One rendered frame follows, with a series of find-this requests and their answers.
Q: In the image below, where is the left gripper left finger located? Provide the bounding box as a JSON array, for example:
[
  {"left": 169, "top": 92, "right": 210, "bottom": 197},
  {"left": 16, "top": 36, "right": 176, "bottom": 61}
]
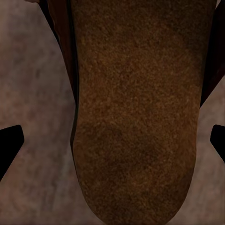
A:
[{"left": 0, "top": 125, "right": 24, "bottom": 181}]

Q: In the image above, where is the sandal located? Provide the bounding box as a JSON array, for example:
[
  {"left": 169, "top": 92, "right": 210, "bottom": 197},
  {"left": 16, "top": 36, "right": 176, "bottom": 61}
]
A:
[{"left": 24, "top": 0, "right": 225, "bottom": 225}]

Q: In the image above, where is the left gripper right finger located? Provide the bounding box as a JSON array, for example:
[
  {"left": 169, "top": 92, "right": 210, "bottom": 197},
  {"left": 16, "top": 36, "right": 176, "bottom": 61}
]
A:
[{"left": 210, "top": 124, "right": 225, "bottom": 162}]

